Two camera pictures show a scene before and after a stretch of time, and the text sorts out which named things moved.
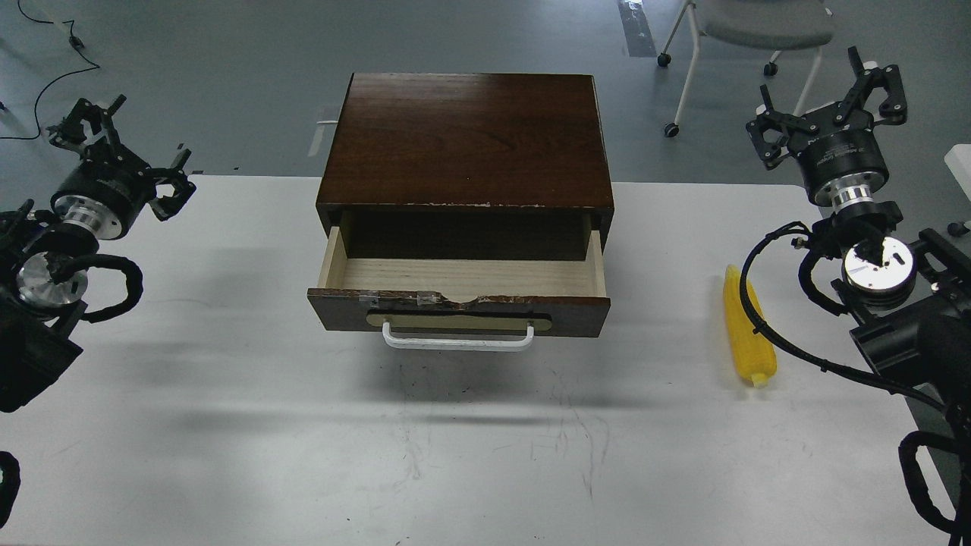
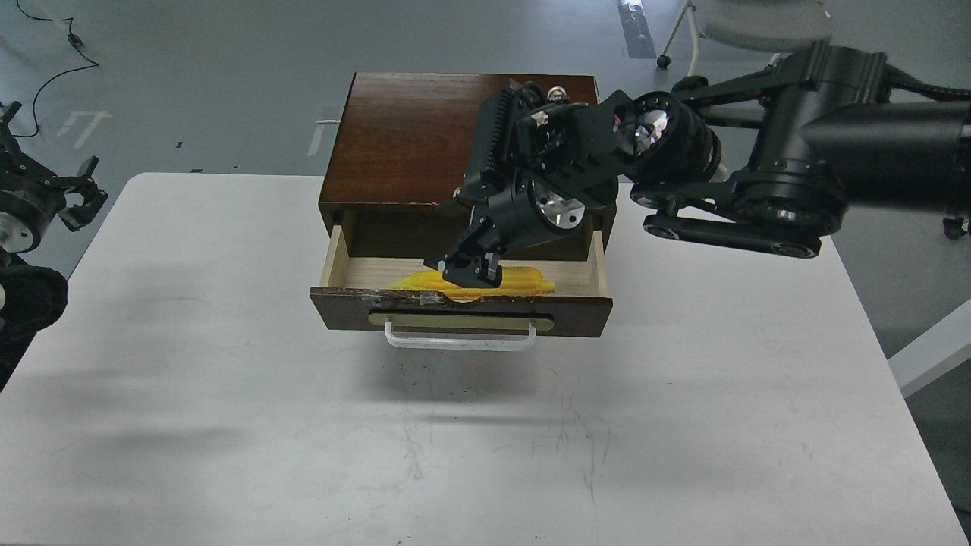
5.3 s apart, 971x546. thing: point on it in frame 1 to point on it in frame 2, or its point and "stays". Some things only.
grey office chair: x=777 y=26 stays
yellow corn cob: x=752 y=351 to x=515 y=280
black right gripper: x=840 y=155 to x=535 y=208
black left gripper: x=109 y=186 to x=24 y=214
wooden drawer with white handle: x=481 y=305 stays
